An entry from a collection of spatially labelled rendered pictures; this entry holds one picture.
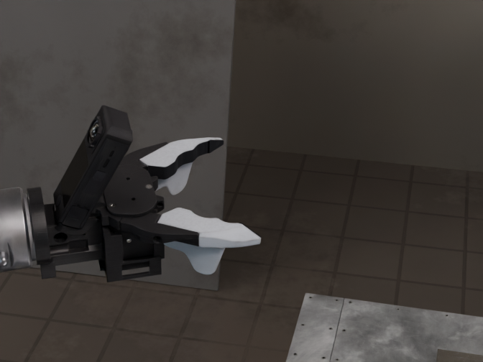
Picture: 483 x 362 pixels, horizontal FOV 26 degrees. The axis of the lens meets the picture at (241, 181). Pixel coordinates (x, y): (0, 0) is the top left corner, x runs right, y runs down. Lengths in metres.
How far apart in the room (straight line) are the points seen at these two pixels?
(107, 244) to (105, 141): 0.11
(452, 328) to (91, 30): 1.67
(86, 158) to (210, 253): 0.14
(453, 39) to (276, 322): 1.20
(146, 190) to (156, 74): 2.17
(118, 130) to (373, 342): 1.01
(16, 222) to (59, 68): 2.29
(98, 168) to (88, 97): 2.28
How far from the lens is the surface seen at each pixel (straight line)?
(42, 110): 3.26
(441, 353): 1.73
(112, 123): 0.91
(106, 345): 3.07
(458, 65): 3.73
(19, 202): 0.95
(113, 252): 0.97
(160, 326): 3.11
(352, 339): 1.83
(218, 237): 0.93
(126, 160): 1.01
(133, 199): 0.96
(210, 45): 3.07
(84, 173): 0.92
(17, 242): 0.95
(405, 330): 1.86
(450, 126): 3.83
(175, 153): 1.01
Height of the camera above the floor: 1.98
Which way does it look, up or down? 32 degrees down
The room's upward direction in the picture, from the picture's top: straight up
